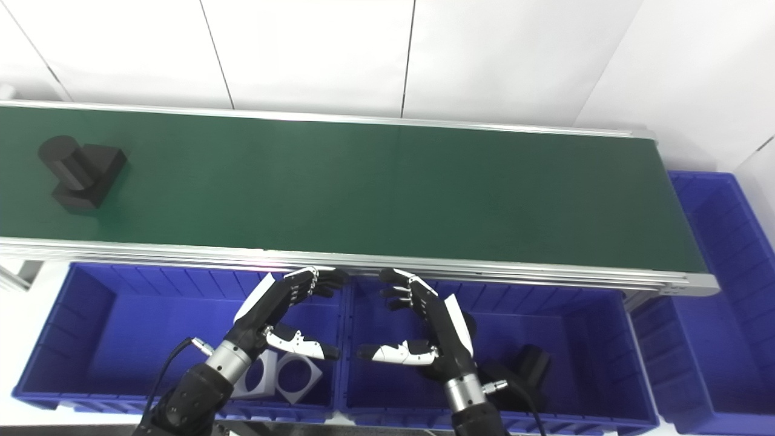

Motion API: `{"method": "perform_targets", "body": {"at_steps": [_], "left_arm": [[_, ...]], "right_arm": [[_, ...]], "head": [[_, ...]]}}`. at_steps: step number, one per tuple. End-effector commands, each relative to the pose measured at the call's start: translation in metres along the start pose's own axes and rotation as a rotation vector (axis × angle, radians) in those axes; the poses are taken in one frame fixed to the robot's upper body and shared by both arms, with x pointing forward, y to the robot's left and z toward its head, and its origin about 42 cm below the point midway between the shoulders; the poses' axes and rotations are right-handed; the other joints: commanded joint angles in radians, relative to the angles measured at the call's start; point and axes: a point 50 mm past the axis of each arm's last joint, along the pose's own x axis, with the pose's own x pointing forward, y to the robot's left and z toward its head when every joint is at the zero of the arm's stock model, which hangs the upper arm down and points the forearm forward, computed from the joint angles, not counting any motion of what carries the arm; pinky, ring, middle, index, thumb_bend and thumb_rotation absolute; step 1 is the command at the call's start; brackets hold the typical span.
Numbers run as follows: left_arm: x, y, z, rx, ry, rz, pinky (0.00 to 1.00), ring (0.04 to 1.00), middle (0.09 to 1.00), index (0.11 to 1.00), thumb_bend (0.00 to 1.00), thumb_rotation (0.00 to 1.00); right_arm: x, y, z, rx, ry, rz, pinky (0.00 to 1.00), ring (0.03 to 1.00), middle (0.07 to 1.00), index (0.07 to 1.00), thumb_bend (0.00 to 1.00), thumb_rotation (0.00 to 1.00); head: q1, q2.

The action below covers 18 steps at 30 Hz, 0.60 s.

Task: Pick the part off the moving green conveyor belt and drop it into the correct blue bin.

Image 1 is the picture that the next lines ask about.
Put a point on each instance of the white square part with hole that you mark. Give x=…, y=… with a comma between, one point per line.
x=312, y=372
x=269, y=387

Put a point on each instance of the green conveyor belt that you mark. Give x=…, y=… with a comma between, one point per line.
x=363, y=188

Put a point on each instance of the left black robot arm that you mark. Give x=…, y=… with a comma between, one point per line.
x=194, y=393

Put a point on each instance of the aluminium conveyor leg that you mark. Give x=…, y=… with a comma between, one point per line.
x=15, y=275
x=633, y=300

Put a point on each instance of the black cylinder-on-block part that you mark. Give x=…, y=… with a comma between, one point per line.
x=82, y=172
x=533, y=369

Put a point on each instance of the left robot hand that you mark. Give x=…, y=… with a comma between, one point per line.
x=266, y=312

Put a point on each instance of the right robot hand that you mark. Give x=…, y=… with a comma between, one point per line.
x=445, y=339

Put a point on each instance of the blue plastic bin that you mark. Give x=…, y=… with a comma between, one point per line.
x=714, y=339
x=133, y=339
x=581, y=351

